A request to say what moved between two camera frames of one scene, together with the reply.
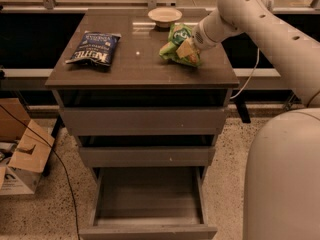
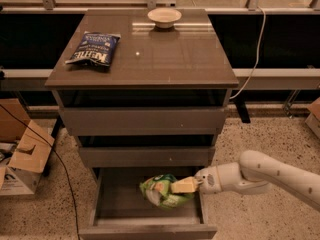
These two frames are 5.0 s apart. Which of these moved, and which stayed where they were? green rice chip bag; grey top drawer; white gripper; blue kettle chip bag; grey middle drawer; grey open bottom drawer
Moved: white gripper; green rice chip bag
Stayed: blue kettle chip bag; grey open bottom drawer; grey top drawer; grey middle drawer
